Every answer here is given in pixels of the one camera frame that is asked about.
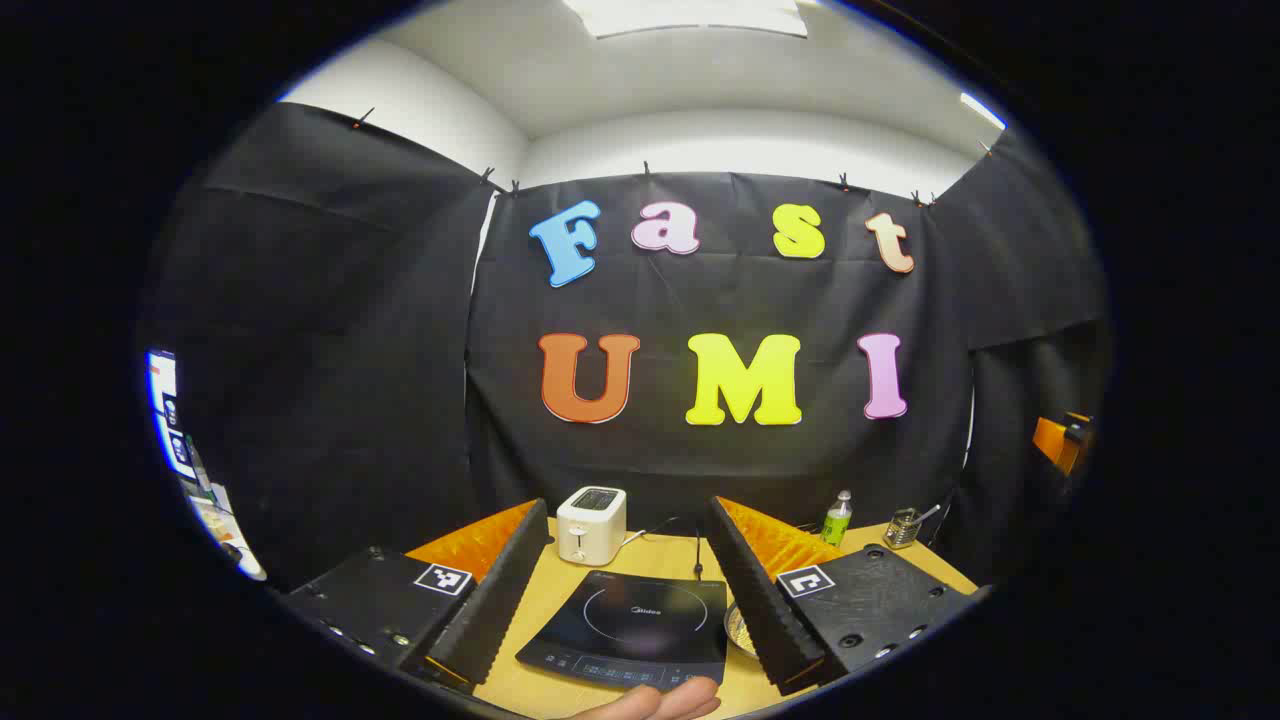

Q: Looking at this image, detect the stainless steel pot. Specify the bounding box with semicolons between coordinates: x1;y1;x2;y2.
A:
724;600;761;659

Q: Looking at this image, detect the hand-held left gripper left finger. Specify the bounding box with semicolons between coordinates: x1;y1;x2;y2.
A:
278;497;553;696

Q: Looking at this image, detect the black power cable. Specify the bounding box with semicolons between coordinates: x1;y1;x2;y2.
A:
640;515;703;583

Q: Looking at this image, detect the black induction cooktop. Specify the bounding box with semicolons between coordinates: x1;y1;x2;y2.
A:
515;570;729;693

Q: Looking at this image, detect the white toaster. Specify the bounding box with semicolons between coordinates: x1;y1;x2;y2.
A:
556;486;628;567

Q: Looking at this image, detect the ceiling light panel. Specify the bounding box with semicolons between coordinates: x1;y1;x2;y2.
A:
562;0;809;39

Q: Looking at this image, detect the green label bottle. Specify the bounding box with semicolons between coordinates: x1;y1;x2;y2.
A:
820;490;854;548

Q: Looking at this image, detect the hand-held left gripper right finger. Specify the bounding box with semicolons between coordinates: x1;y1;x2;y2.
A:
703;495;991;698

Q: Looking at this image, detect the bright screen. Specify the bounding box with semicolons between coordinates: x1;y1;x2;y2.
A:
147;350;201;481

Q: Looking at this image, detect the black backdrop cloth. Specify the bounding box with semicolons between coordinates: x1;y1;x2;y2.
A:
140;100;1113;591

